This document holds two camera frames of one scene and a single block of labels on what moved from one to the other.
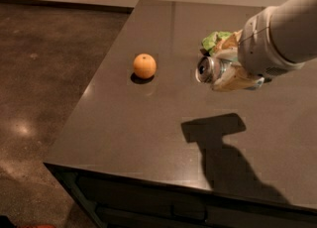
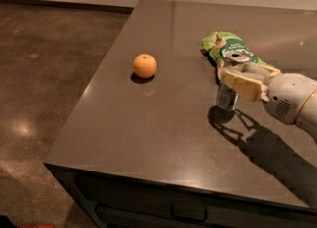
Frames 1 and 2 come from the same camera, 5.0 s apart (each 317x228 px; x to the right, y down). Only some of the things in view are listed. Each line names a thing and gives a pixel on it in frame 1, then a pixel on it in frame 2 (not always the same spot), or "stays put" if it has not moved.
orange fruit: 144,65 stays put
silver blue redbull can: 209,68 -> 226,98
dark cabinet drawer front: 124,200 stays put
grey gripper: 257,49 -> 286,95
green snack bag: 219,41 stays put
